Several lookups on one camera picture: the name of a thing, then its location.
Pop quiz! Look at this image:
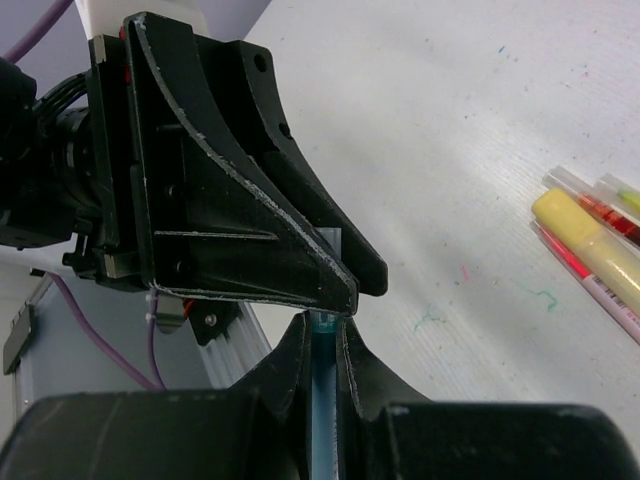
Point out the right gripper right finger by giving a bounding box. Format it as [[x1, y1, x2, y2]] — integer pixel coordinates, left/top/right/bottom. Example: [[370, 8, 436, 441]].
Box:
[[336, 318, 633, 479]]

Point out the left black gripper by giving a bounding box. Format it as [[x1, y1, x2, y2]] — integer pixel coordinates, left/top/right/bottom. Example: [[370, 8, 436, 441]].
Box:
[[1, 12, 358, 342]]

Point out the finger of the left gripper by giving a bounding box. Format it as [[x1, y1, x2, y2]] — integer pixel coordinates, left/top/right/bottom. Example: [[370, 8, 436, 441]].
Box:
[[196, 36, 389, 296]]

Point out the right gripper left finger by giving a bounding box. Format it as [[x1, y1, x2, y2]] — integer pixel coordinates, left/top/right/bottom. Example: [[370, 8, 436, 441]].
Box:
[[1, 313, 311, 479]]

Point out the blue highlighter pen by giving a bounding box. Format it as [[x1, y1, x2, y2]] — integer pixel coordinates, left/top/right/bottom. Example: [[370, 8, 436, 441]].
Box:
[[311, 312, 339, 480]]

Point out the clear blue highlighter cap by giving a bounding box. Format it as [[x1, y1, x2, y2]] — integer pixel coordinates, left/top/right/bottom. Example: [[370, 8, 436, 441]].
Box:
[[310, 227, 342, 334]]

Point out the pink red pen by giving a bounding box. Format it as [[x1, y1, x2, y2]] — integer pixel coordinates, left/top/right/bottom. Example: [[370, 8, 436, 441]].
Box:
[[530, 221, 639, 343]]

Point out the dark red pen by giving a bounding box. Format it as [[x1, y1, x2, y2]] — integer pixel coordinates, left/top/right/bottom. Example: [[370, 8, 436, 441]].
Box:
[[542, 166, 639, 249]]

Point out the yellow gold highlighter pen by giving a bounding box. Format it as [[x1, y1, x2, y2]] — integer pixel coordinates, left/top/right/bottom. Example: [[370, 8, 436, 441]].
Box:
[[595, 173, 639, 214]]

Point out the fat yellow highlighter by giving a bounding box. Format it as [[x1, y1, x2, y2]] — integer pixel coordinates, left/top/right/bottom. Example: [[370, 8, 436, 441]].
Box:
[[531, 188, 639, 315]]

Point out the aluminium front rail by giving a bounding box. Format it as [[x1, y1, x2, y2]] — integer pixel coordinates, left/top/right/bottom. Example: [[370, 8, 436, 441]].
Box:
[[197, 302, 271, 389]]

